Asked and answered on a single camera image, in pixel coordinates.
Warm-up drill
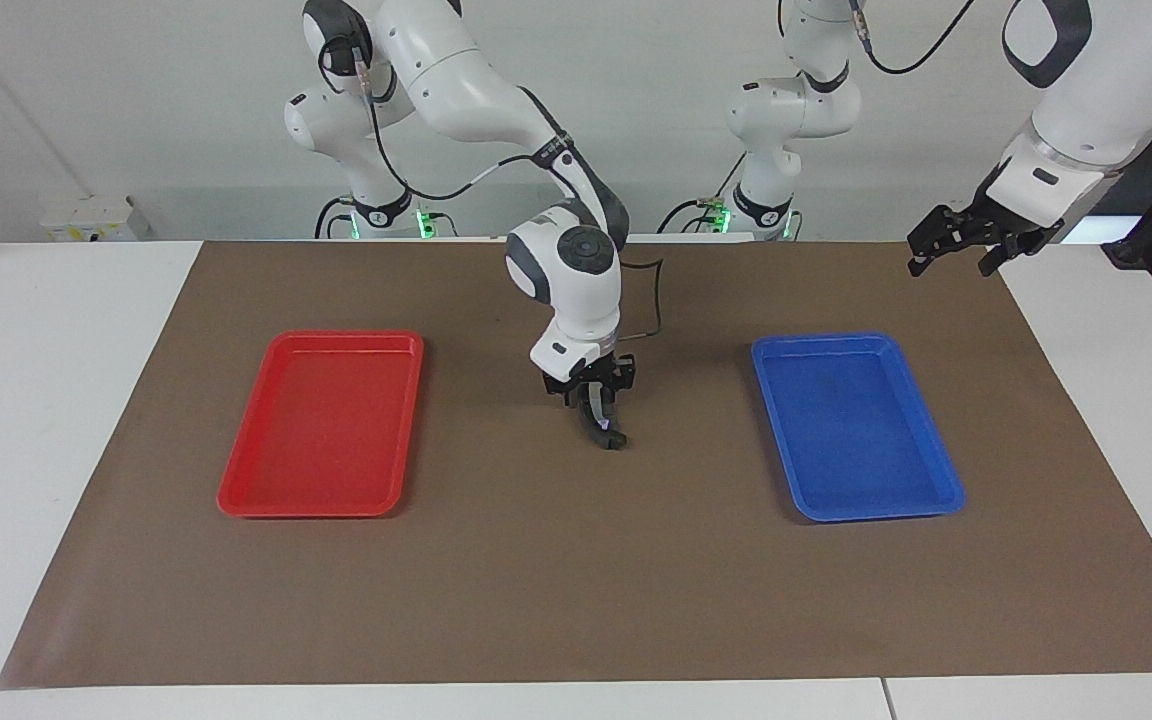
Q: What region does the black base cable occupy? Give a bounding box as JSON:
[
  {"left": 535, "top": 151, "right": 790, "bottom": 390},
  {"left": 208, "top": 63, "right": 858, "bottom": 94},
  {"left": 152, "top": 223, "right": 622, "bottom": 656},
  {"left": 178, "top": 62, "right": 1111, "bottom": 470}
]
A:
[
  {"left": 656, "top": 150, "right": 749, "bottom": 237},
  {"left": 313, "top": 195, "right": 357, "bottom": 241}
]

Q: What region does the white wall socket box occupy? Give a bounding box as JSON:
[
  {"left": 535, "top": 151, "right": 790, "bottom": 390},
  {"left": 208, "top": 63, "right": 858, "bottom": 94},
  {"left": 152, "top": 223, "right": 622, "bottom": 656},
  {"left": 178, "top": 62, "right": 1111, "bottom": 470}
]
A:
[{"left": 39, "top": 194, "right": 153, "bottom": 242}]

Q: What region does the blue plastic tray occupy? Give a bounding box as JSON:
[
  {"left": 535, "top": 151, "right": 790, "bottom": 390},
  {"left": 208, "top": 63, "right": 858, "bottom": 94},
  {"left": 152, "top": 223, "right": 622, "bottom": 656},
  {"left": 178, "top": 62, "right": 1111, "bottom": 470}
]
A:
[{"left": 750, "top": 332, "right": 967, "bottom": 524}]

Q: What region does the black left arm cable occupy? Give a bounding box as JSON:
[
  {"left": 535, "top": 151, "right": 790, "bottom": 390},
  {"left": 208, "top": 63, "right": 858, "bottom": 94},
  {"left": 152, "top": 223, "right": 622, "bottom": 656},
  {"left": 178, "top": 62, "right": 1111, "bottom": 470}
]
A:
[{"left": 848, "top": 0, "right": 979, "bottom": 77}]

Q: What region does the dark grey brake pad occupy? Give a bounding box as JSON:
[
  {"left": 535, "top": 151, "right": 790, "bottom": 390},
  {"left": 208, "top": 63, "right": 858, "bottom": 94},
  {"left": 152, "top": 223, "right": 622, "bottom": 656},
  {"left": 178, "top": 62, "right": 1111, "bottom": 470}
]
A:
[{"left": 907, "top": 225, "right": 957, "bottom": 279}]

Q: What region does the brown table mat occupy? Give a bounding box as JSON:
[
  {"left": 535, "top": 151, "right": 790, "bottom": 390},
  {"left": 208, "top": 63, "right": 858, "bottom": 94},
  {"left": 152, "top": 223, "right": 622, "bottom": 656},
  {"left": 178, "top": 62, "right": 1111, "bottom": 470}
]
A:
[{"left": 0, "top": 239, "right": 1152, "bottom": 691}]

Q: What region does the red plastic tray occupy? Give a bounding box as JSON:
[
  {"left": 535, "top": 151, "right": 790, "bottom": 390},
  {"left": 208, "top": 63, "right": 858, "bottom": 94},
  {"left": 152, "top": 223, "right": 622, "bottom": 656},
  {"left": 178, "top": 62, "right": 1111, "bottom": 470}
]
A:
[{"left": 216, "top": 329, "right": 427, "bottom": 519}]

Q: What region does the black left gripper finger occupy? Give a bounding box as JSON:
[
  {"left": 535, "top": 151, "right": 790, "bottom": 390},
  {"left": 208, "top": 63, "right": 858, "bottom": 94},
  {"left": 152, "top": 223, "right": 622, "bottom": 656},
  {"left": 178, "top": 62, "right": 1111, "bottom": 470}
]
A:
[
  {"left": 944, "top": 205, "right": 989, "bottom": 253},
  {"left": 978, "top": 230, "right": 1033, "bottom": 280}
]

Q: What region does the curved brake shoe with metal rib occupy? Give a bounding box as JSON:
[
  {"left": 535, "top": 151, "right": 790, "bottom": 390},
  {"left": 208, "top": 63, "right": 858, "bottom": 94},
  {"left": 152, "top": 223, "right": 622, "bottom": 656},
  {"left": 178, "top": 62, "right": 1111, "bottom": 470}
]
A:
[{"left": 580, "top": 390, "right": 630, "bottom": 452}]

